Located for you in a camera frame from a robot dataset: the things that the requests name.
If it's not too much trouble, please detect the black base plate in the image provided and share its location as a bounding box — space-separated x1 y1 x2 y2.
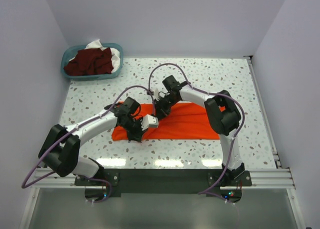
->
74 167 253 199

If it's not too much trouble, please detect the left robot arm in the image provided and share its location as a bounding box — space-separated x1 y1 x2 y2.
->
38 97 159 185

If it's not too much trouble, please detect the orange t shirt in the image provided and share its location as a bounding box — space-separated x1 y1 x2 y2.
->
110 101 226 141

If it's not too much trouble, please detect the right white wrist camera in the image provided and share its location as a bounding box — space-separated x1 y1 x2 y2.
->
153 88 160 101

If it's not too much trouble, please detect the teal plastic basket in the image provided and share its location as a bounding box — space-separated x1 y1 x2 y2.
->
60 43 124 81

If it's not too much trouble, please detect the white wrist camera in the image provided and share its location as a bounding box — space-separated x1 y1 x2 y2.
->
141 114 159 130
153 88 160 101

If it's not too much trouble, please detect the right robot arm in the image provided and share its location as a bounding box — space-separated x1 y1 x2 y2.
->
154 75 245 186

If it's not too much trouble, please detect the dark red t shirt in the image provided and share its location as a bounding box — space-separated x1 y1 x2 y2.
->
63 48 115 77

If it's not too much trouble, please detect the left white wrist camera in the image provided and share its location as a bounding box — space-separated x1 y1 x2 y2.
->
141 114 159 130

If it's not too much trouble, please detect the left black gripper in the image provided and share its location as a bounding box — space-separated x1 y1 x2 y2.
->
120 117 148 143

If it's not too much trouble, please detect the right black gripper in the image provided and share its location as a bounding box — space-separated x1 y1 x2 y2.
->
152 94 180 122

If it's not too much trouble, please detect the white t shirt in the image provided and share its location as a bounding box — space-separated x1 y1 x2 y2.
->
85 39 121 74

